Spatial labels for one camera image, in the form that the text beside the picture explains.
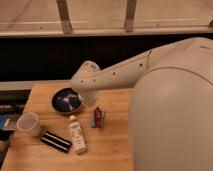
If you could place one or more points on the black white striped block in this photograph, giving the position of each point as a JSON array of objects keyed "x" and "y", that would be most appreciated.
[{"x": 57, "y": 142}]

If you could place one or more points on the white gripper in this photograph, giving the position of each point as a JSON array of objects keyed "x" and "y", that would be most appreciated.
[{"x": 88, "y": 98}]

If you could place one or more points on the black bowl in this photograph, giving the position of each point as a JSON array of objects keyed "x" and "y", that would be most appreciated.
[{"x": 65, "y": 101}]

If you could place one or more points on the translucent white plastic cup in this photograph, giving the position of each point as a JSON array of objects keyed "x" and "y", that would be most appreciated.
[{"x": 28, "y": 123}]

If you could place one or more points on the white lotion bottle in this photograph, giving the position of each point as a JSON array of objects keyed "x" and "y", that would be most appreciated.
[{"x": 77, "y": 137}]

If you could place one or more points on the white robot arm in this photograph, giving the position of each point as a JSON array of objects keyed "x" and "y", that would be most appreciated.
[{"x": 171, "y": 109}]

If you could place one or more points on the small red brown object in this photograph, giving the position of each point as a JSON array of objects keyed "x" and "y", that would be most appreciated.
[{"x": 98, "y": 118}]

